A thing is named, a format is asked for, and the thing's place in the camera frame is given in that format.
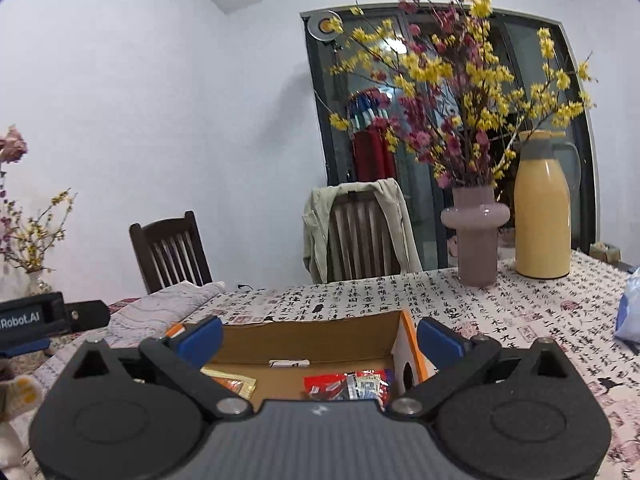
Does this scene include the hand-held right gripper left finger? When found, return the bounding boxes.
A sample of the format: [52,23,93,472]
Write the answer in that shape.
[65,316,253,418]

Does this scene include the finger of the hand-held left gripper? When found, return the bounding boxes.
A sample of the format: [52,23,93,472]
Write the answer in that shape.
[64,299,111,334]
[0,338,52,357]

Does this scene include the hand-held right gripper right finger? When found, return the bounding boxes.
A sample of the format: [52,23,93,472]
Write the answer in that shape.
[385,317,573,418]

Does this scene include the orange cardboard box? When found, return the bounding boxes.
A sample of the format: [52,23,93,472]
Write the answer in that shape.
[167,309,431,403]

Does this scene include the small floral ceramic vase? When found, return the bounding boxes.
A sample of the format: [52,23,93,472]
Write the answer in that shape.
[25,270,54,296]

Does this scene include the red patterned cloth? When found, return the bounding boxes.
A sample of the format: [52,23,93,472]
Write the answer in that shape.
[107,296,151,313]

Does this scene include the pink zigzag patterned cloth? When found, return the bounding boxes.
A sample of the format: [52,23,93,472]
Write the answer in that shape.
[45,280,227,361]

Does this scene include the beige fuzzy clothing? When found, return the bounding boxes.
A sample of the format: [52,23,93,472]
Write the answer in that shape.
[0,360,44,480]

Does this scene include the yellow snack packet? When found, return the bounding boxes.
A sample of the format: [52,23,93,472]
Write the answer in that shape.
[200,366,259,401]

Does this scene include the blue white snack packet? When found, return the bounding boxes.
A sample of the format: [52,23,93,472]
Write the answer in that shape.
[345,369,396,407]

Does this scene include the thin flower branches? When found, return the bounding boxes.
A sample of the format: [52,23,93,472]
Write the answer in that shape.
[0,125,79,274]

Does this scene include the dark wooden chair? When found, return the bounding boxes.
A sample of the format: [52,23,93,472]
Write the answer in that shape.
[129,211,214,295]

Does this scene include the pink glass vase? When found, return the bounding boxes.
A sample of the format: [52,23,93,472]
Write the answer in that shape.
[440,185,511,288]

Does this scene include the red snack packet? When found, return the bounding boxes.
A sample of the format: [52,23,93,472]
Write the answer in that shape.
[303,372,352,402]

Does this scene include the wooden chair with slats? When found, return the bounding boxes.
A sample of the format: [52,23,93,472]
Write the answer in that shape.
[325,194,404,283]

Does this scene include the yellow thermos jug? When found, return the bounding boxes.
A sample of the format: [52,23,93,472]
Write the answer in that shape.
[513,130,581,279]

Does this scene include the small cardboard box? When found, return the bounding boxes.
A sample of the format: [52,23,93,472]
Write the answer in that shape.
[589,241,621,263]

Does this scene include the blue plastic bag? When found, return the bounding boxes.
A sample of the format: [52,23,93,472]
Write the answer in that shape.
[614,267,640,344]

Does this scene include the red hanging garment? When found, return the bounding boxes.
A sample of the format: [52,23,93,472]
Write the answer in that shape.
[352,127,397,182]

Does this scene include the colourful striped hanging garment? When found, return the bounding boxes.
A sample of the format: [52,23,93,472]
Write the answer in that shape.
[345,87,397,134]

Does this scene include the yellow and pink flower branches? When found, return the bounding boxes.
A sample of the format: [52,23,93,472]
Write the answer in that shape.
[327,0,599,191]

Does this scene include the glass sliding door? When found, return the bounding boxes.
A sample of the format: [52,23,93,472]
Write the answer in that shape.
[299,4,601,275]

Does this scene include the ring light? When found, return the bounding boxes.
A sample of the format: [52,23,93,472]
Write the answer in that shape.
[306,10,346,44]

